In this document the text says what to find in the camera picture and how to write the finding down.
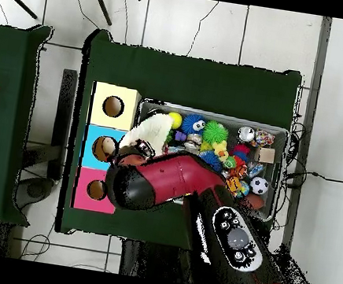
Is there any cream waffle cloth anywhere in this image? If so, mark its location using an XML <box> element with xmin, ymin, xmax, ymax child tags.
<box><xmin>117</xmin><ymin>106</ymin><xmax>176</xmax><ymax>160</ymax></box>

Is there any yellow plush duck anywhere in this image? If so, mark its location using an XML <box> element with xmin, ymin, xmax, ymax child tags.
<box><xmin>209</xmin><ymin>138</ymin><xmax>232</xmax><ymax>163</ymax></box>

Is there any wooden three-hole box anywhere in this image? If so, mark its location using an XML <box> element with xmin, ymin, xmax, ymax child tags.
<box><xmin>69</xmin><ymin>79</ymin><xmax>144</xmax><ymax>217</ymax></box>

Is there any clear mesh bin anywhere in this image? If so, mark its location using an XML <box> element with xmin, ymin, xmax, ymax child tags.
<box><xmin>119</xmin><ymin>96</ymin><xmax>292</xmax><ymax>224</ymax></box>

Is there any purple foam block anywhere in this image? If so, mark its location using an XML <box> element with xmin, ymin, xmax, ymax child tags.
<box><xmin>172</xmin><ymin>130</ymin><xmax>189</xmax><ymax>143</ymax></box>

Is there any yellow ball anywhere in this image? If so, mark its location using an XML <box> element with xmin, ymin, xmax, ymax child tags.
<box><xmin>167</xmin><ymin>111</ymin><xmax>185</xmax><ymax>131</ymax></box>

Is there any blue spiky ball with eyes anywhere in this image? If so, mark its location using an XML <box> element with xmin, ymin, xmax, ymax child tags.
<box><xmin>180</xmin><ymin>111</ymin><xmax>208</xmax><ymax>138</ymax></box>

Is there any green spiky ball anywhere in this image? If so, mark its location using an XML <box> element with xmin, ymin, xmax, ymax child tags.
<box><xmin>200</xmin><ymin>118</ymin><xmax>231</xmax><ymax>148</ymax></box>

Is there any black upright panel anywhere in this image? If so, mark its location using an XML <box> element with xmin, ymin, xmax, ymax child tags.
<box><xmin>46</xmin><ymin>68</ymin><xmax>79</xmax><ymax>181</ymax></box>

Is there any dark grey stand base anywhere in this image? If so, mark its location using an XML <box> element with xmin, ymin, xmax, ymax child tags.
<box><xmin>13</xmin><ymin>172</ymin><xmax>57</xmax><ymax>215</ymax></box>

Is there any silver tin can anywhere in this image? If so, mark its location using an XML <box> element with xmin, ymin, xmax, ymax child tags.
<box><xmin>236</xmin><ymin>124</ymin><xmax>257</xmax><ymax>145</ymax></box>

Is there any black and white soccer ball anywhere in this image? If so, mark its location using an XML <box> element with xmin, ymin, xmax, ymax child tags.
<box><xmin>248</xmin><ymin>175</ymin><xmax>271</xmax><ymax>197</ymax></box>

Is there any brown toy football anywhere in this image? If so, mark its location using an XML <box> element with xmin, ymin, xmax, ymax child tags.
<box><xmin>239</xmin><ymin>192</ymin><xmax>267</xmax><ymax>212</ymax></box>

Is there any colourful confetti ball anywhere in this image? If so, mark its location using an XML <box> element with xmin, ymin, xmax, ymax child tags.
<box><xmin>250</xmin><ymin>127</ymin><xmax>276</xmax><ymax>150</ymax></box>

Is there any plain wooden block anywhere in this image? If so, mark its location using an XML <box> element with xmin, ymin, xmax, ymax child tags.
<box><xmin>257</xmin><ymin>146</ymin><xmax>277</xmax><ymax>165</ymax></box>

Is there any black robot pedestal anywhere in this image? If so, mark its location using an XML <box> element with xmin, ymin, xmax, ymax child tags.
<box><xmin>118</xmin><ymin>238</ymin><xmax>194</xmax><ymax>284</ymax></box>

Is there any black power cable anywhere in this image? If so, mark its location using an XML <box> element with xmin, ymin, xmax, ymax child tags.
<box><xmin>282</xmin><ymin>166</ymin><xmax>343</xmax><ymax>197</ymax></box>

